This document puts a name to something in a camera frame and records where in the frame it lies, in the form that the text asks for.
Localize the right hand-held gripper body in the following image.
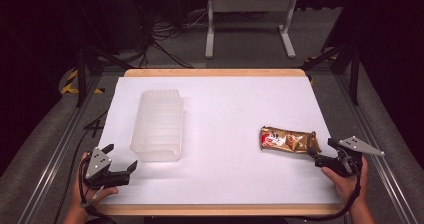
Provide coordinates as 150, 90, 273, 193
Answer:
314, 135, 386, 179

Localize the white table sheet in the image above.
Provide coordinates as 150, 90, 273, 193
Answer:
97, 76, 342, 206

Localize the bundle of floor cables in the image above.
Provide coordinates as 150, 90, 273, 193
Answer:
131, 7, 214, 70

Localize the metal floor rail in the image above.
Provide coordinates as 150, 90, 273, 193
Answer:
15, 75, 103, 224
334, 73, 419, 224

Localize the translucent plastic container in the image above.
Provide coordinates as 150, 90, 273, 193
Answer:
129, 89, 185, 163

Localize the person's left hand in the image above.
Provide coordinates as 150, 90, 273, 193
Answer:
70, 151, 120, 215

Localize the black tripod stand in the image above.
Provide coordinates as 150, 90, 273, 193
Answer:
74, 43, 135, 109
299, 42, 364, 107

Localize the white metal stand frame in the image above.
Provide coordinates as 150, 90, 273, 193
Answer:
204, 0, 300, 60

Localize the person's right hand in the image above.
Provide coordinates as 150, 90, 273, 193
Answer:
320, 156, 370, 206

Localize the hand-held gripper cable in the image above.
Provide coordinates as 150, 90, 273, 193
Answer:
293, 155, 364, 222
78, 155, 111, 218

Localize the yellow black floor tape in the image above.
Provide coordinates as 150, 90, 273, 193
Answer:
59, 69, 106, 95

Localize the gold snack packet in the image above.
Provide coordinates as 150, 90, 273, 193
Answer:
258, 125, 322, 154

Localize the right hand-held gripper cable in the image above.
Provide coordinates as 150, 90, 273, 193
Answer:
293, 155, 364, 222

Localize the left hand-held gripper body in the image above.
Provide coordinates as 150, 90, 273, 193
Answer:
81, 146, 132, 190

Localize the left hand-held gripper cable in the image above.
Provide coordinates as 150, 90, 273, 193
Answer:
78, 155, 111, 218

